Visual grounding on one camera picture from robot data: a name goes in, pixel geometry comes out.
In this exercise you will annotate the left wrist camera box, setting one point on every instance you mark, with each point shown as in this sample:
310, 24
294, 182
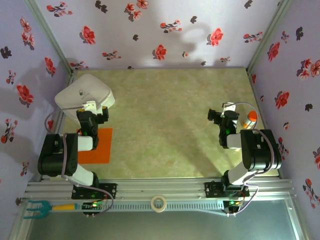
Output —
89, 105

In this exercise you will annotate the aluminium corner post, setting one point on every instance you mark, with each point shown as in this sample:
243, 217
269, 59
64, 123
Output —
268, 37
51, 37

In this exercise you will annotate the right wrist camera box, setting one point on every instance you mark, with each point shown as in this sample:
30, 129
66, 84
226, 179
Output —
229, 107

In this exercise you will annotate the white plastic lidded box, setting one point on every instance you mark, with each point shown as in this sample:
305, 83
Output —
82, 92

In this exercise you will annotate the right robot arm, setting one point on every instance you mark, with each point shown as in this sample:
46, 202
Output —
260, 152

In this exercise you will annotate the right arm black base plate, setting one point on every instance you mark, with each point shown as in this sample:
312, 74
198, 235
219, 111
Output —
212, 190

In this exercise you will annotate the aluminium mounting rail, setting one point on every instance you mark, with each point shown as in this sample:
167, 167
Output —
162, 187

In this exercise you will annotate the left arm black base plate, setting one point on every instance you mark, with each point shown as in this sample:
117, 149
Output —
110, 190

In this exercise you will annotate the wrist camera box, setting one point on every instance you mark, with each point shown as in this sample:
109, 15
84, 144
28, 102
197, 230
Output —
229, 107
89, 105

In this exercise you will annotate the white tape roll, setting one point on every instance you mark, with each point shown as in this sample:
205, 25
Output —
153, 204

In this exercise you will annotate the grey metal sheet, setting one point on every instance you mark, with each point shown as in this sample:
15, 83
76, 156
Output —
162, 227

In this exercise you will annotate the orange paper sheet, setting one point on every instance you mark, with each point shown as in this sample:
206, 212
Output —
103, 155

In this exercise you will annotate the small bottle with orange cap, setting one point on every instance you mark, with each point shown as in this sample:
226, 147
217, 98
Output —
251, 116

